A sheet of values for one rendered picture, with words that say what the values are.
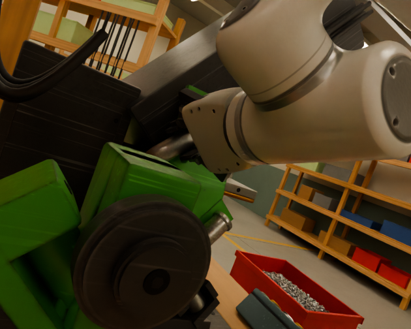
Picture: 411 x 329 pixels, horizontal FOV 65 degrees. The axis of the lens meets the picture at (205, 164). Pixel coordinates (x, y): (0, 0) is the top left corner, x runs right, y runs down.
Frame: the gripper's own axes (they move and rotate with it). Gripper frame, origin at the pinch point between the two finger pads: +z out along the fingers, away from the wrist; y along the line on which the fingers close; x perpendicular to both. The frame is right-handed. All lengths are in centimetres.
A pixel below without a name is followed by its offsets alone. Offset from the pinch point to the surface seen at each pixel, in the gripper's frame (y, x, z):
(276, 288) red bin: -47, -14, 18
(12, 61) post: 37, 3, 75
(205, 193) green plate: -9.8, -0.3, 2.8
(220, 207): -13.4, -1.5, 2.5
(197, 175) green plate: -6.4, -0.5, 2.8
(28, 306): 0.4, 25.4, -23.2
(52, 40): 102, -78, 305
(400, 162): -236, -439, 221
